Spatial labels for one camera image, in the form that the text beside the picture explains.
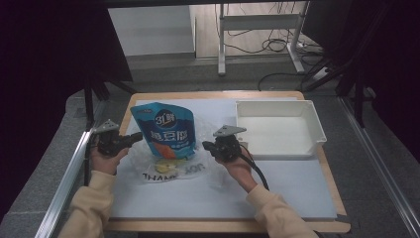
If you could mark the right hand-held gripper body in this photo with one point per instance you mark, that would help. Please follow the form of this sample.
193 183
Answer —
228 147

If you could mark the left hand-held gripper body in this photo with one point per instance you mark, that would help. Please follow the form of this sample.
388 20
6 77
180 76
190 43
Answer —
110 142

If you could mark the translucent printed plastic bag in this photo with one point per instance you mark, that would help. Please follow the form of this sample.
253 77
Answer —
185 167

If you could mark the blue snack pouch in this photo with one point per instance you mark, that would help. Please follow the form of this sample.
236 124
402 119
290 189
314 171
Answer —
168 132

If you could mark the person's left hand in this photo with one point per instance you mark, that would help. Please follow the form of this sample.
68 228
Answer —
105 163

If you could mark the person's right hand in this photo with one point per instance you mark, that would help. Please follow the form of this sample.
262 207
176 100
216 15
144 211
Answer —
239 172

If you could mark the black metal stand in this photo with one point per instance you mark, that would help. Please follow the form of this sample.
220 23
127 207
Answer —
88 102
358 99

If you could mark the white foam mat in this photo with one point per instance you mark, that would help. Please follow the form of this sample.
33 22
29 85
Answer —
204 198

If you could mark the white plastic tray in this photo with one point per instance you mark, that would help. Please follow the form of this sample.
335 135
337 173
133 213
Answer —
277 132

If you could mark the dark curtain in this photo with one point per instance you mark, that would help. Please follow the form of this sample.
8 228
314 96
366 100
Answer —
389 66
43 82

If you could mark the white panel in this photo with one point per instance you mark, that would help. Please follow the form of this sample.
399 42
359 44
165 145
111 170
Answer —
152 29

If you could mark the aluminium rail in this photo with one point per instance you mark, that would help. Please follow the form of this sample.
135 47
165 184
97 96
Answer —
379 165
66 185

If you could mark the white metal desk frame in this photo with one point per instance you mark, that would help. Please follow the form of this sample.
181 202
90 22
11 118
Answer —
261 22

